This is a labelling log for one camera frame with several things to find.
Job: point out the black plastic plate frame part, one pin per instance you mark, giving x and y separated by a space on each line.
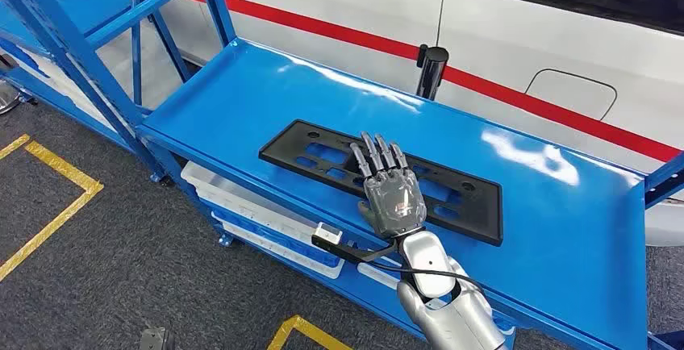
481 219

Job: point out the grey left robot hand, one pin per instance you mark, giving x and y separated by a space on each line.
156 339

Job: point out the black stanchion post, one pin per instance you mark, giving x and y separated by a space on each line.
432 70

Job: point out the yellow floor tape square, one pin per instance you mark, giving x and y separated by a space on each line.
297 322
64 170

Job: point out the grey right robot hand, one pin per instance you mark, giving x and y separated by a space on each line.
395 203

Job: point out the white car with red stripe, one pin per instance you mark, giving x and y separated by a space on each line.
534 32

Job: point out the blue metal shelf rack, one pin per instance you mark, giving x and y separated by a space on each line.
534 230

